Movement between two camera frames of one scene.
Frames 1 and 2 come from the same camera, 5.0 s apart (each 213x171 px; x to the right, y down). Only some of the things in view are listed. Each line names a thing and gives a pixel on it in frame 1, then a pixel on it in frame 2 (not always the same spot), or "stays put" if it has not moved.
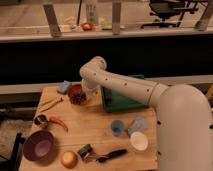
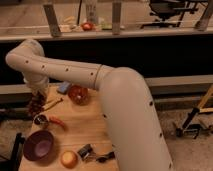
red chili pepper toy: [54, 119] stays put
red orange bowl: [75, 89] stays put
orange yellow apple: [69, 159] stays put
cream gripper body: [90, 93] to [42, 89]
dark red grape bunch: [78, 99] to [36, 104]
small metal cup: [85, 150] stays put
